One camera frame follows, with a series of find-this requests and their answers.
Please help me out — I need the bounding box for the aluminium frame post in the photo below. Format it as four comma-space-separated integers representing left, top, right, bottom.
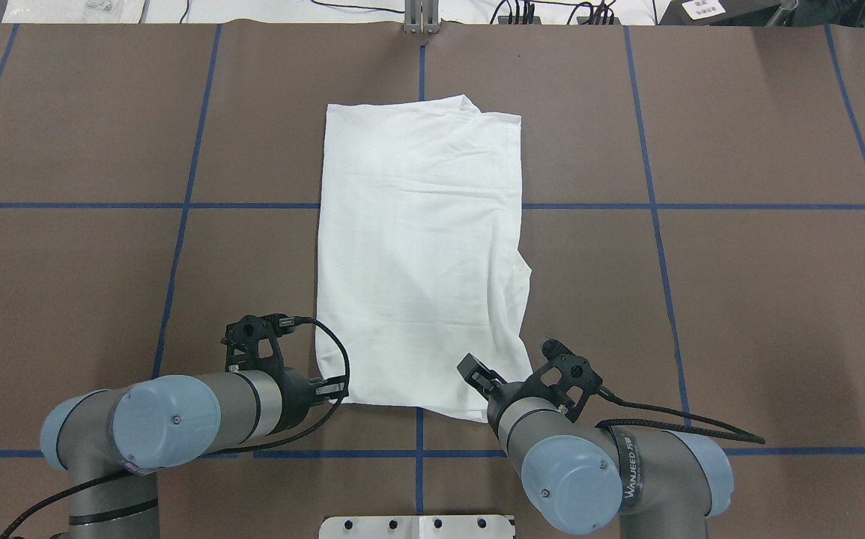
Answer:
404, 0, 441, 34

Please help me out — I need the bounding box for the white long-sleeve printed shirt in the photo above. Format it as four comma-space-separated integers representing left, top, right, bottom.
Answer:
315, 95, 532, 423

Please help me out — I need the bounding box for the black white remote box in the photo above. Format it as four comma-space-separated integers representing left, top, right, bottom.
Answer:
658, 1, 781, 26

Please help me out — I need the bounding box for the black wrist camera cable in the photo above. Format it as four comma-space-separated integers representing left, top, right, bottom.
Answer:
597, 386, 766, 445

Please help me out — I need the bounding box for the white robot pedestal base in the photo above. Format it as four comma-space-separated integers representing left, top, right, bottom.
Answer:
318, 514, 518, 538

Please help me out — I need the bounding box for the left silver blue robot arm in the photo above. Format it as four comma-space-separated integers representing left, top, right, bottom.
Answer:
39, 313, 350, 538

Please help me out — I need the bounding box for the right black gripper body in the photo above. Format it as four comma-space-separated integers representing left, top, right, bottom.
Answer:
477, 340, 603, 424

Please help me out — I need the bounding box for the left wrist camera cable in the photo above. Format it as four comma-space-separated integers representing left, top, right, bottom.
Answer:
0, 317, 350, 539

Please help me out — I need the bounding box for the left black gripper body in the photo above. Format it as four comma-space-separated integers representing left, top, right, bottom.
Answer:
222, 314, 327, 407

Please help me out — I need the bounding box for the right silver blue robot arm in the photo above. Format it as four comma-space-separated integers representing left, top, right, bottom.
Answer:
457, 340, 735, 538

